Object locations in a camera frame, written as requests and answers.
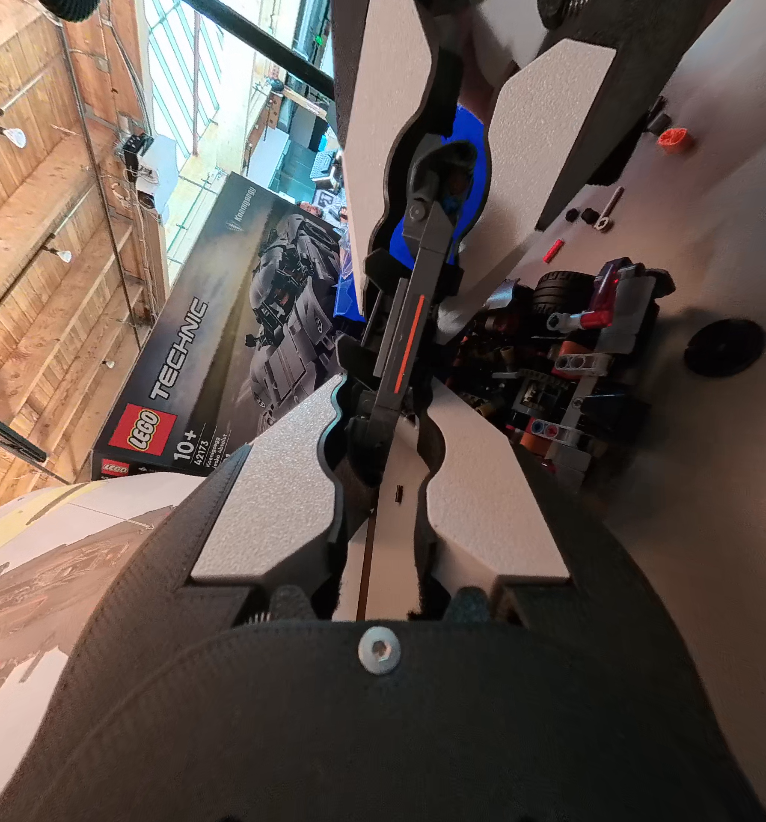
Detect black metal rail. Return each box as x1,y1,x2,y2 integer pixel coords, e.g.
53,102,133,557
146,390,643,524
0,401,49,465

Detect white instruction booklet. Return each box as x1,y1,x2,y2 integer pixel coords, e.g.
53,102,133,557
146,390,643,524
0,472,207,730

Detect black ribbed round fixture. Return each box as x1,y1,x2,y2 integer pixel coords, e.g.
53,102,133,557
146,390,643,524
36,0,104,21

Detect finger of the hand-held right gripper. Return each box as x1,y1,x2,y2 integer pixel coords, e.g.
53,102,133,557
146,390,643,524
436,37,618,344
343,0,462,319

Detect black round lego dish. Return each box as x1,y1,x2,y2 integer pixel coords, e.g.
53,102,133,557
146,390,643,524
683,318,766,378

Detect blue plastic bin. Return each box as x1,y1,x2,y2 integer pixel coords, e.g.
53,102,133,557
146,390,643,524
332,103,490,322

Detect dark lego set box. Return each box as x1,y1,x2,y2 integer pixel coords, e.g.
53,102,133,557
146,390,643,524
91,170,358,482

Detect person's right hand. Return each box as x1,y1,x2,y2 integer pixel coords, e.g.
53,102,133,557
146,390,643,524
462,44,504,111

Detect grey lego door panel assembly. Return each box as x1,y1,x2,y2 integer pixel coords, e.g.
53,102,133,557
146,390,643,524
335,135,480,489

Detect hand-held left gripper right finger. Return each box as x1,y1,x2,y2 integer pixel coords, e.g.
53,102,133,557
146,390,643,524
418,378,573,611

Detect white wall-mounted box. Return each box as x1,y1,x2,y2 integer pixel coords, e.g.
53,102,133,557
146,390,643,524
120,134,178,222

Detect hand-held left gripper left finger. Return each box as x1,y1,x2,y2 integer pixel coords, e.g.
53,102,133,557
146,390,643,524
190,374,348,588

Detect ceiling track lights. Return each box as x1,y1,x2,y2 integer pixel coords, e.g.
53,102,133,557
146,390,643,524
0,106,117,373

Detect black metal pole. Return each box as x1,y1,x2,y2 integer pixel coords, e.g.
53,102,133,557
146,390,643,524
181,0,335,100

